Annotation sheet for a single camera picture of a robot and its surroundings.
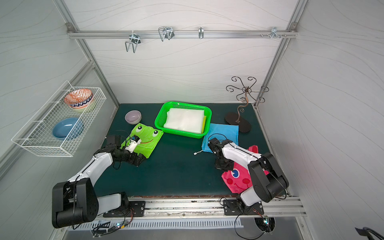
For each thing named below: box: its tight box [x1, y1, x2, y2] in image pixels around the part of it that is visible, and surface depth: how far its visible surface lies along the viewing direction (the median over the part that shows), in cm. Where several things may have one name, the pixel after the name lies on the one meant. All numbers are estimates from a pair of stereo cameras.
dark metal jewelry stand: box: [224, 76, 269, 133], surface depth 98 cm
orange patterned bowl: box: [64, 88, 93, 109], surface depth 73 cm
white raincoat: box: [163, 108, 206, 134], surface depth 104 cm
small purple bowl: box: [124, 110, 142, 125], surface depth 109 cm
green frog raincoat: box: [120, 123, 164, 159], surface depth 103 cm
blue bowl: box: [52, 117, 84, 141], surface depth 66 cm
